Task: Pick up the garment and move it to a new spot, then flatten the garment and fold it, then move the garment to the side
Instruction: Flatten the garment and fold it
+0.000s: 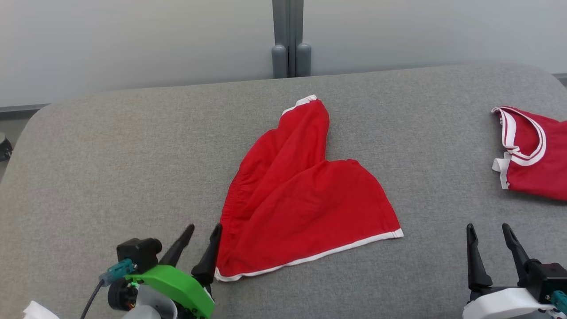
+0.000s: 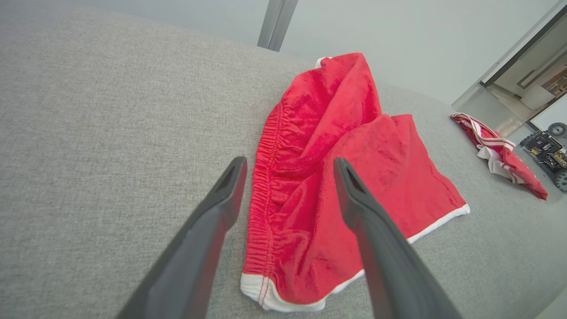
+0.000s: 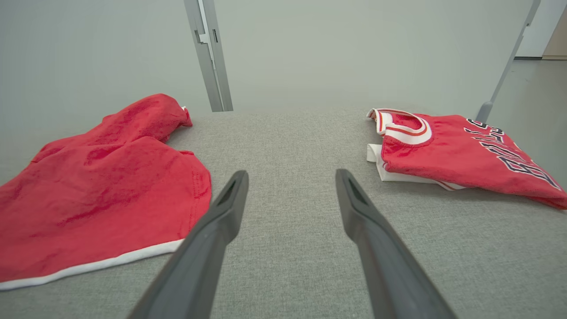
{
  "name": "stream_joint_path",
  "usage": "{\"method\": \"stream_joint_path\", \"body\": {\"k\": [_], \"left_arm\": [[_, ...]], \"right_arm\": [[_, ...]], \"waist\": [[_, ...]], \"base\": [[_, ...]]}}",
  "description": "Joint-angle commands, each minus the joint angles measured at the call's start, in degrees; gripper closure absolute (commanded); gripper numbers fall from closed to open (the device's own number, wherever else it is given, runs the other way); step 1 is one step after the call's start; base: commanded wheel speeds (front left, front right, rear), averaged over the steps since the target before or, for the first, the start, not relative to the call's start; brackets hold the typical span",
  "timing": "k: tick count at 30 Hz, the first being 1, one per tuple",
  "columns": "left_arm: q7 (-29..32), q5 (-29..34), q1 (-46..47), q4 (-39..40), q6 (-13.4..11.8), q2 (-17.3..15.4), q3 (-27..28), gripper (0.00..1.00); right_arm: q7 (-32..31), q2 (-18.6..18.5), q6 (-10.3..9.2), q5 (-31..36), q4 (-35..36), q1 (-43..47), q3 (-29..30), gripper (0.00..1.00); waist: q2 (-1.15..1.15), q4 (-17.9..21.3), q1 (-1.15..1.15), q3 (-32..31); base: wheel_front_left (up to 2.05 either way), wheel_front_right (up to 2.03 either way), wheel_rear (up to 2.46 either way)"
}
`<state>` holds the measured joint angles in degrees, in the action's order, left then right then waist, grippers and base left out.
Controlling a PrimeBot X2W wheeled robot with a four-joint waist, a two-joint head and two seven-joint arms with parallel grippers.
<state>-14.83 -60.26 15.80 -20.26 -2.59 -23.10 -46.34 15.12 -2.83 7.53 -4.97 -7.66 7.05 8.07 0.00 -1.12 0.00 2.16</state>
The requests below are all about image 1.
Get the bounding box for grey partition post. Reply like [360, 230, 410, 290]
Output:
[271, 0, 312, 79]

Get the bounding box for teal camera connector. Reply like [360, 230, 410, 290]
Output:
[98, 259, 136, 286]
[551, 290, 567, 314]

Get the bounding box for teal right camera connector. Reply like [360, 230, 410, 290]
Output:
[551, 290, 567, 314]

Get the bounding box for grey fabric sofa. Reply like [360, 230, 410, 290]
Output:
[0, 63, 567, 319]

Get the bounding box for grey caster wheel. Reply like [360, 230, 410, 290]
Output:
[0, 132, 13, 162]

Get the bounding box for red shorts with white hem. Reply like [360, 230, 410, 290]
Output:
[215, 94, 404, 282]

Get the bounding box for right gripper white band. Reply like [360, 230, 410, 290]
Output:
[463, 223, 558, 319]

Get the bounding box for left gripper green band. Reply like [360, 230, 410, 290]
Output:
[124, 224, 223, 319]

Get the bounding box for red jersey with white trim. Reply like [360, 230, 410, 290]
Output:
[491, 105, 567, 201]

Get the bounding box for dark grey wall baseboard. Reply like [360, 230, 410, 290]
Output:
[0, 104, 50, 119]

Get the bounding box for teal left camera connector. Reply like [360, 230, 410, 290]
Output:
[98, 259, 136, 286]

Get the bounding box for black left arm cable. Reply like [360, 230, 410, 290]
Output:
[80, 279, 105, 319]

